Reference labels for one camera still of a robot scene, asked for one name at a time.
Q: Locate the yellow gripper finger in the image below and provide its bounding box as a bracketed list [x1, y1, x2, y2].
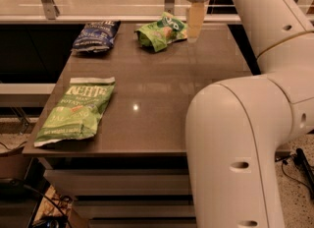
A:
[186, 2, 205, 43]

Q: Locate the green rice chip bag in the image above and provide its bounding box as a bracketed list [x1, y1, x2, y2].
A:
[135, 12, 187, 52]

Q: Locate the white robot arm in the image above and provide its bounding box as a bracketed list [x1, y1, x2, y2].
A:
[185, 0, 314, 228]

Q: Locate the blue Kettle chip bag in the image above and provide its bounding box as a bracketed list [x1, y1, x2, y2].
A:
[72, 21, 121, 53]

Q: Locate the green jalapeno Kettle chip bag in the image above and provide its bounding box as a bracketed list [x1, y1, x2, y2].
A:
[34, 77, 115, 147]

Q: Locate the grey drawer cabinet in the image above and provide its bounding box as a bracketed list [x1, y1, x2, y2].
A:
[24, 24, 250, 228]

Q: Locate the black cable on floor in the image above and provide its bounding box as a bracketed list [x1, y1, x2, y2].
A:
[274, 154, 314, 196]

